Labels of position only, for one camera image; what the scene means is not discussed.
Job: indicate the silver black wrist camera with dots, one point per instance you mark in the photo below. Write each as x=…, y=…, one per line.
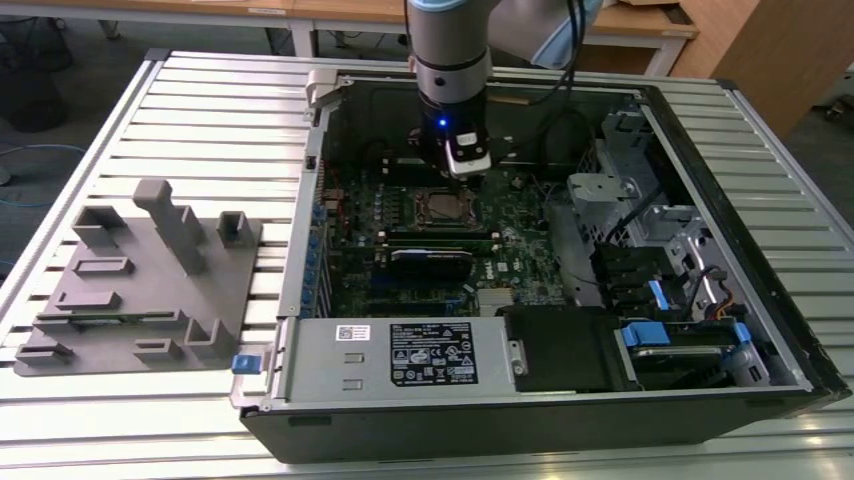
x=467, y=152

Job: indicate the wooden cabinet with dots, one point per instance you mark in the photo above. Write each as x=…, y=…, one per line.
x=787, y=50

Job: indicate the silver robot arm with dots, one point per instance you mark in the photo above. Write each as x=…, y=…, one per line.
x=447, y=70

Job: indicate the wooden desk white frame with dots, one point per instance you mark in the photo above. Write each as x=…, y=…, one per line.
x=640, y=30
x=133, y=10

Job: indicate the silver chipset heatsink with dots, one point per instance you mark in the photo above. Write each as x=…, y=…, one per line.
x=495, y=296

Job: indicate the silver power supply unit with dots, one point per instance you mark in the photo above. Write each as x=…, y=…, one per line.
x=320, y=360

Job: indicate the black graphics card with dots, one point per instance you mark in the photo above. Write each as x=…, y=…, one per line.
x=430, y=267

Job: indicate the black plastic shroud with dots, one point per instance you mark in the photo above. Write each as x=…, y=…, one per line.
x=560, y=350

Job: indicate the black office chair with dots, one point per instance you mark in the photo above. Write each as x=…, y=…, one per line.
x=33, y=75

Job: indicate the black PC case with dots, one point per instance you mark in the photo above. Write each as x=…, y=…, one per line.
x=467, y=430

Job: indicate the hard disk in blue carrier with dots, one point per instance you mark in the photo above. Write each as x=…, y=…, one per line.
x=643, y=334

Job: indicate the silver CPU chip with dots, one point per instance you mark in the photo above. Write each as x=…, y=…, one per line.
x=447, y=205

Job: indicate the blue case latch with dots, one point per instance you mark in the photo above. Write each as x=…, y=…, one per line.
x=247, y=363

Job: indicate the grey parts rack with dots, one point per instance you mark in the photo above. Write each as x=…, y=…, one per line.
x=153, y=300

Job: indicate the silver metal drive cage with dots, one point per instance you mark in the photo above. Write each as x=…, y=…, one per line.
x=600, y=186

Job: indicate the blue disk carrier tab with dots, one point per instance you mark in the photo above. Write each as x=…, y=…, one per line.
x=658, y=295
x=741, y=332

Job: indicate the copper coloured rod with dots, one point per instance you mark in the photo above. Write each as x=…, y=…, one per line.
x=510, y=100

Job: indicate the CPU socket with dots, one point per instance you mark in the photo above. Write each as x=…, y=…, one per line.
x=446, y=226

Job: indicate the green motherboard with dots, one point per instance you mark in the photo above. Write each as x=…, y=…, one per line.
x=527, y=260

